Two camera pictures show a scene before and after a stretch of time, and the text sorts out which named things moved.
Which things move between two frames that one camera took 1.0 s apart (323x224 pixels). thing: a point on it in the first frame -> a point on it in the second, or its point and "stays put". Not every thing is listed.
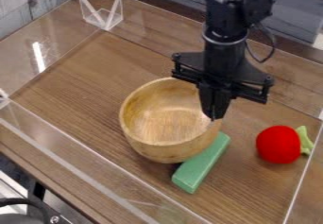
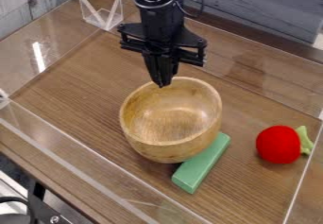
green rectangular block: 195,170 stays put
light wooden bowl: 164,120 stays put
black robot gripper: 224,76 -> 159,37
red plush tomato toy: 282,144 stays put
